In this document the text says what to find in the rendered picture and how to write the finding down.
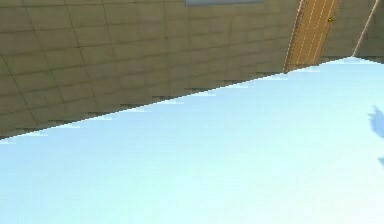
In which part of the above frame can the orange wooden room door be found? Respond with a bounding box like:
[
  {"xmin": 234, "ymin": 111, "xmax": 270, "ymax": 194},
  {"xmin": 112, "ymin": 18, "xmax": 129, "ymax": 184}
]
[{"xmin": 282, "ymin": 0, "xmax": 342, "ymax": 73}]

